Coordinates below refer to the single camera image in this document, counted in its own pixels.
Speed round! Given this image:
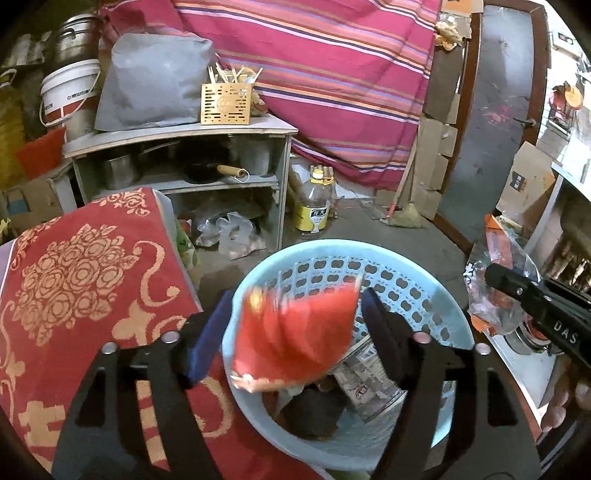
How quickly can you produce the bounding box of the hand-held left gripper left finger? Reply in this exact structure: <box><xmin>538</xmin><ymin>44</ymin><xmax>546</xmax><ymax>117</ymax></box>
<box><xmin>51</xmin><ymin>290</ymin><xmax>234</xmax><ymax>480</ymax></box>

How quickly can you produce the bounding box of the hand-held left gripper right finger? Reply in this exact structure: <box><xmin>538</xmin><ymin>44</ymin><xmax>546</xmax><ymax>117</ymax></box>
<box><xmin>360</xmin><ymin>287</ymin><xmax>542</xmax><ymax>480</ymax></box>

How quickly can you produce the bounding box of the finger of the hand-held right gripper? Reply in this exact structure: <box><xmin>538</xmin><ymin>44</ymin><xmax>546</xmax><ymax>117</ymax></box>
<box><xmin>485</xmin><ymin>263</ymin><xmax>550</xmax><ymax>306</ymax></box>

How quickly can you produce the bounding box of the orange clear snack packet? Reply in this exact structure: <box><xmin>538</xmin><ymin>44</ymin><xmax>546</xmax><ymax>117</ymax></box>
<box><xmin>464</xmin><ymin>215</ymin><xmax>541</xmax><ymax>337</ymax></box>

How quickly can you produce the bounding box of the printed foil packet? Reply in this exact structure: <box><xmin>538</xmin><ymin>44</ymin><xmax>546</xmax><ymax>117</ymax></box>
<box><xmin>330</xmin><ymin>339</ymin><xmax>407</xmax><ymax>422</ymax></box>

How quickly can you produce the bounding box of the red snack packet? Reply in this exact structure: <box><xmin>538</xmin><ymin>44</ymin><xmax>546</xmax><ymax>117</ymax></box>
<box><xmin>229</xmin><ymin>284</ymin><xmax>361</xmax><ymax>393</ymax></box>

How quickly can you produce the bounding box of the light blue plastic basket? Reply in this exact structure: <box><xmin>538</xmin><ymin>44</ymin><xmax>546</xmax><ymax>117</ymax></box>
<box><xmin>222</xmin><ymin>239</ymin><xmax>476</xmax><ymax>472</ymax></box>

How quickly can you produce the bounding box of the person's right hand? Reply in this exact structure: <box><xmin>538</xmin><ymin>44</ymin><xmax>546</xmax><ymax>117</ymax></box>
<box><xmin>540</xmin><ymin>357</ymin><xmax>591</xmax><ymax>432</ymax></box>

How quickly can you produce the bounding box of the cardboard box black label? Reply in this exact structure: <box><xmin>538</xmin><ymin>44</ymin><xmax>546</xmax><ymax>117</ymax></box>
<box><xmin>496</xmin><ymin>141</ymin><xmax>557</xmax><ymax>222</ymax></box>

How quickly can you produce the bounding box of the clear plastic bag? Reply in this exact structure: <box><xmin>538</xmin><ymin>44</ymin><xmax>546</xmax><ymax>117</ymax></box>
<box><xmin>194</xmin><ymin>211</ymin><xmax>266</xmax><ymax>259</ymax></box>

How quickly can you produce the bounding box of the broom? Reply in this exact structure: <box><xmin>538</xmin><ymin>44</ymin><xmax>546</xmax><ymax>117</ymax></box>
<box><xmin>381</xmin><ymin>138</ymin><xmax>428</xmax><ymax>229</ymax></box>

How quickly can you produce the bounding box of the yellow-capped oil bottle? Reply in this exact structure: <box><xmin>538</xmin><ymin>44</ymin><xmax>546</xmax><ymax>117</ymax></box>
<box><xmin>295</xmin><ymin>168</ymin><xmax>335</xmax><ymax>237</ymax></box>

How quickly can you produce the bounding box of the red patterned towel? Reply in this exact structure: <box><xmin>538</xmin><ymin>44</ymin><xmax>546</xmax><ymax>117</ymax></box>
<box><xmin>0</xmin><ymin>187</ymin><xmax>324</xmax><ymax>480</ymax></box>

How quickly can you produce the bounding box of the cardboard sheet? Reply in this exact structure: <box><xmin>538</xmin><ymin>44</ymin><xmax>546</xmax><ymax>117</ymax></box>
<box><xmin>411</xmin><ymin>92</ymin><xmax>462</xmax><ymax>220</ymax></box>

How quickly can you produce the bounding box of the dark grey door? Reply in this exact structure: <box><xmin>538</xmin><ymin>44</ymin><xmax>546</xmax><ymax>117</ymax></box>
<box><xmin>434</xmin><ymin>4</ymin><xmax>552</xmax><ymax>250</ymax></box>

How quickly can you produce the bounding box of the black pan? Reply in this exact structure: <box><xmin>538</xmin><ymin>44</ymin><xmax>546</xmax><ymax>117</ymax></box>
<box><xmin>182</xmin><ymin>161</ymin><xmax>227</xmax><ymax>183</ymax></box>

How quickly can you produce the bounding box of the small steel pot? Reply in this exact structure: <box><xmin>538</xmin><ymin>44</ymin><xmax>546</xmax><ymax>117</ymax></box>
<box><xmin>99</xmin><ymin>154</ymin><xmax>140</xmax><ymax>190</ymax></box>

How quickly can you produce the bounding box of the grey cabinet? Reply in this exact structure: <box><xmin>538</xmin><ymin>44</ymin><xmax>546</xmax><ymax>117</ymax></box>
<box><xmin>62</xmin><ymin>113</ymin><xmax>299</xmax><ymax>252</ymax></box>

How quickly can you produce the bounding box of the brown cardboard box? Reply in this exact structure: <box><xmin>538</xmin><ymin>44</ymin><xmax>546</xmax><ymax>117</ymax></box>
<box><xmin>4</xmin><ymin>175</ymin><xmax>70</xmax><ymax>227</ymax></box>

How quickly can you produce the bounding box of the yellow chopstick holder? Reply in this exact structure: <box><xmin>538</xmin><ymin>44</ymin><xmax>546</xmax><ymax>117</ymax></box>
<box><xmin>200</xmin><ymin>62</ymin><xmax>264</xmax><ymax>126</ymax></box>

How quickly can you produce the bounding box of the red plastic basin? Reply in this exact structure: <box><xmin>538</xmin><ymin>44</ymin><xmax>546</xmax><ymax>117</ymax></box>
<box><xmin>16</xmin><ymin>127</ymin><xmax>68</xmax><ymax>178</ymax></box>

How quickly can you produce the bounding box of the striped red cloth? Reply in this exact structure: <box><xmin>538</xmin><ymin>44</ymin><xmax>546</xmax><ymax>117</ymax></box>
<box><xmin>99</xmin><ymin>0</ymin><xmax>441</xmax><ymax>191</ymax></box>

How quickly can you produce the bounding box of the white plastic bucket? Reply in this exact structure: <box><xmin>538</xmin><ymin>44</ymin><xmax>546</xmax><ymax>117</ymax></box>
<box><xmin>38</xmin><ymin>59</ymin><xmax>102</xmax><ymax>141</ymax></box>

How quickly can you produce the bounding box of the yellow oil jug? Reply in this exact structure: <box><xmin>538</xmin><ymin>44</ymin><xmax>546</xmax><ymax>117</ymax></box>
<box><xmin>0</xmin><ymin>80</ymin><xmax>26</xmax><ymax>181</ymax></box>

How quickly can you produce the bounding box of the large steel pot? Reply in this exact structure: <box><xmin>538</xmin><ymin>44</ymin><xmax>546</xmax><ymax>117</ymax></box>
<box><xmin>44</xmin><ymin>14</ymin><xmax>102</xmax><ymax>70</ymax></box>

